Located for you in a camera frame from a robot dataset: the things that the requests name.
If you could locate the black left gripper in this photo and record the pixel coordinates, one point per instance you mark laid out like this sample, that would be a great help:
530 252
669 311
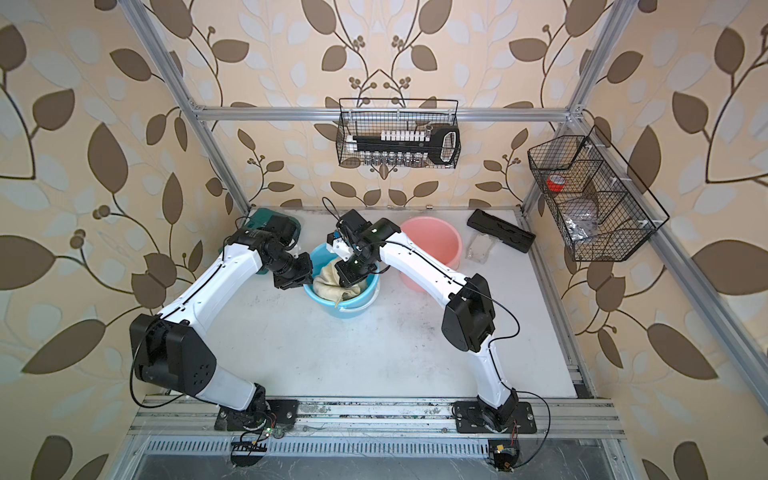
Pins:
302 277

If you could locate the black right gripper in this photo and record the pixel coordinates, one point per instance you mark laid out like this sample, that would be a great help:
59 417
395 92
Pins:
346 276

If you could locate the beige cleaning cloth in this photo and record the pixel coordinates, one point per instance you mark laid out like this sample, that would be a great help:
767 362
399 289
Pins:
327 285

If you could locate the blue plastic bucket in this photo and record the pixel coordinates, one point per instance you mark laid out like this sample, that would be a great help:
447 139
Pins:
344 308

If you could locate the pink plastic bucket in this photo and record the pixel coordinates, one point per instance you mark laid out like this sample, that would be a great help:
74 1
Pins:
436 237

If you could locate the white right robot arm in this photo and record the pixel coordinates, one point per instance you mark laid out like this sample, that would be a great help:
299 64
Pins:
468 306

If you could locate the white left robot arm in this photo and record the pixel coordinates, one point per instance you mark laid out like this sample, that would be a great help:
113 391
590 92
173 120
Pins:
169 348

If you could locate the green tool case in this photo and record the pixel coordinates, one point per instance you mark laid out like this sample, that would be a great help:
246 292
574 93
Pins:
261 217

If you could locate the clear bag with white part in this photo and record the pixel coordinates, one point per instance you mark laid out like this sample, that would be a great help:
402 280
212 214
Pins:
480 247

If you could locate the black socket set holder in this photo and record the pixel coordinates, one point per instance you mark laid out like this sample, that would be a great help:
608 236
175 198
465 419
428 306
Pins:
428 148

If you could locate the black plastic tray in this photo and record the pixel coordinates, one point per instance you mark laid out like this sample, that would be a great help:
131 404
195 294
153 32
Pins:
508 233

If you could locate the clear plastic bag in basket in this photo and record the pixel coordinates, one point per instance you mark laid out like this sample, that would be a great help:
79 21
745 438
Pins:
580 218

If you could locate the black wire basket back wall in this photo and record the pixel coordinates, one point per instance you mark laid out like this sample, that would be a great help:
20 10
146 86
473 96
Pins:
366 115

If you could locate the black wire basket wall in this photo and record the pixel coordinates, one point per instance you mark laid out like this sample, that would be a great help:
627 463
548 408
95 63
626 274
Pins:
366 115
629 214

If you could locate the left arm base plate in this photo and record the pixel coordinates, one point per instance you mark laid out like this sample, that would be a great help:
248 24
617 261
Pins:
263 413

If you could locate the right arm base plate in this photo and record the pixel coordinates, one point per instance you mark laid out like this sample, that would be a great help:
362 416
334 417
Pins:
475 417

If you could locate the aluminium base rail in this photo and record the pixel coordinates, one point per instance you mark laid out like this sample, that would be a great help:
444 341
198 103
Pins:
373 427

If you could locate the black wire basket right wall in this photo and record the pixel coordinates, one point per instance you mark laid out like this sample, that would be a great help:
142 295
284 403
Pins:
629 214

